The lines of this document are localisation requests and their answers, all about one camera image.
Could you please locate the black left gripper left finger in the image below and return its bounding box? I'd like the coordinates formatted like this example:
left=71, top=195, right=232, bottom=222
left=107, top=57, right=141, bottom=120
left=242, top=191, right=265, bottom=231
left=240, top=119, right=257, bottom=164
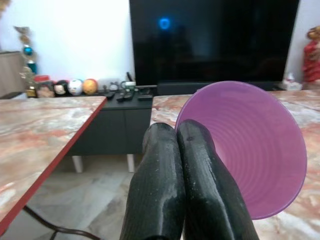
left=119, top=121, right=186, bottom=240

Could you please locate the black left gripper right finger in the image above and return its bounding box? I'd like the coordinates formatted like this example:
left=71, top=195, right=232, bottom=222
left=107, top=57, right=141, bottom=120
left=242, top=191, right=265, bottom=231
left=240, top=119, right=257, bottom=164
left=176, top=119, right=258, bottom=240

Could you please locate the purple plastic cup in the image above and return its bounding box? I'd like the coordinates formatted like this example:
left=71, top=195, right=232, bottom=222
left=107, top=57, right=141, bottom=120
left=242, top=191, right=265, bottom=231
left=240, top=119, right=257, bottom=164
left=174, top=80, right=308, bottom=221

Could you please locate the black tv cabinet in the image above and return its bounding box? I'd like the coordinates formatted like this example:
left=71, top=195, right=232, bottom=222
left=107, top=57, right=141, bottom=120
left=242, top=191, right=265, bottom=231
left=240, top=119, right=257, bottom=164
left=67, top=86, right=161, bottom=173

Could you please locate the small green and white jar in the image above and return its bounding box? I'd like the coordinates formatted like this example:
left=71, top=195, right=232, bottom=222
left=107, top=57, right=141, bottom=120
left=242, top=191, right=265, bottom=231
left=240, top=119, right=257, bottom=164
left=124, top=81, right=137, bottom=93

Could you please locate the black soundbar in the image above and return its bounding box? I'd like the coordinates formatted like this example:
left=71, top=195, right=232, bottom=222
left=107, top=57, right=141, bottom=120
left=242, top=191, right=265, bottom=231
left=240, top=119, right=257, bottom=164
left=157, top=81, right=286, bottom=96

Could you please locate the orange ball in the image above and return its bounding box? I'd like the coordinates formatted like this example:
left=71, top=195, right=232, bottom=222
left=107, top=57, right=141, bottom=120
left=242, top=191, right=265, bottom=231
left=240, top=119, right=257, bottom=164
left=82, top=78, right=98, bottom=95

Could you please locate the marble table with red edge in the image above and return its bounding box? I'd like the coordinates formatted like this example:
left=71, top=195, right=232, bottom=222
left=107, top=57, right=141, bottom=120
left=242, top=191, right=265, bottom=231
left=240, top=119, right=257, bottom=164
left=0, top=95, right=108, bottom=237

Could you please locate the black and white ball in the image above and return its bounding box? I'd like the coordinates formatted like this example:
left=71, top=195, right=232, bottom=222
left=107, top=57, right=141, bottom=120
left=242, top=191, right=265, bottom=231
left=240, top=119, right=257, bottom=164
left=54, top=79, right=70, bottom=97

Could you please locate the large black television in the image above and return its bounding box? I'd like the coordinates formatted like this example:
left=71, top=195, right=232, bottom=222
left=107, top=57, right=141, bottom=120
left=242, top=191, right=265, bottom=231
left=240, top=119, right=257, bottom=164
left=128, top=0, right=300, bottom=84

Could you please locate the brown round toy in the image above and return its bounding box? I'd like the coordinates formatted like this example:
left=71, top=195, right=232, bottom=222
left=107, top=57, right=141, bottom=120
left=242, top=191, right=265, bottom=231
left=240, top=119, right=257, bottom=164
left=37, top=81, right=56, bottom=98

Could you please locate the red figurine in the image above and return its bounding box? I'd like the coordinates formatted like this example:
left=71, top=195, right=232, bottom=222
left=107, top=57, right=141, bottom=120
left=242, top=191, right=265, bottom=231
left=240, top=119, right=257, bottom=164
left=302, top=24, right=320, bottom=85

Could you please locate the gold and teal trophy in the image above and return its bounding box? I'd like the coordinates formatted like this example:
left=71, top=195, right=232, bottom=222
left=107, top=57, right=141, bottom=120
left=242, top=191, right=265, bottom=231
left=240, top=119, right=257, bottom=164
left=13, top=25, right=39, bottom=98

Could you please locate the black cable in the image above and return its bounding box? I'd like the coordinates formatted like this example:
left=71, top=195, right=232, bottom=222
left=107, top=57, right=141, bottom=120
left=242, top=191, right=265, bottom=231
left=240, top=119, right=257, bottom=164
left=22, top=206, right=101, bottom=240

